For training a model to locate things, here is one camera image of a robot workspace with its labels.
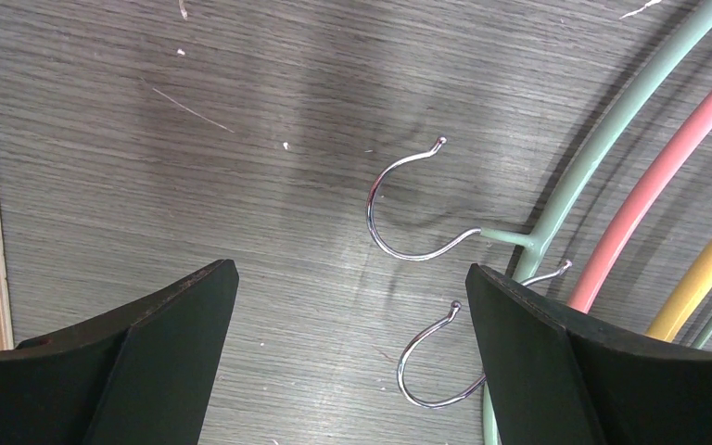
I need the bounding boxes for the thin pink wire hanger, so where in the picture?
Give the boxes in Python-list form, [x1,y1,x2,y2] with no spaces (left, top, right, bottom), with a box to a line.
[567,91,712,313]

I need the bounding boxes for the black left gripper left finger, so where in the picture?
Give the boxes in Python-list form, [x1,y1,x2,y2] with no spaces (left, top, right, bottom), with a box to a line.
[0,260,239,444]

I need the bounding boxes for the yellow wire hanger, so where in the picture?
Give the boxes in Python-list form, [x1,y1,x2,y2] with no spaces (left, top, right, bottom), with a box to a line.
[645,239,712,342]

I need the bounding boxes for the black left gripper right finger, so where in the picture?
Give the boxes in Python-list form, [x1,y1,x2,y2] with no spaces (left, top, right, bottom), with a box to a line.
[465,264,712,444]

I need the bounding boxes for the green wire hanger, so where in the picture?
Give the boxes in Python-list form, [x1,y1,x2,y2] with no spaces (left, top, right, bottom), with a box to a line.
[365,0,712,445]

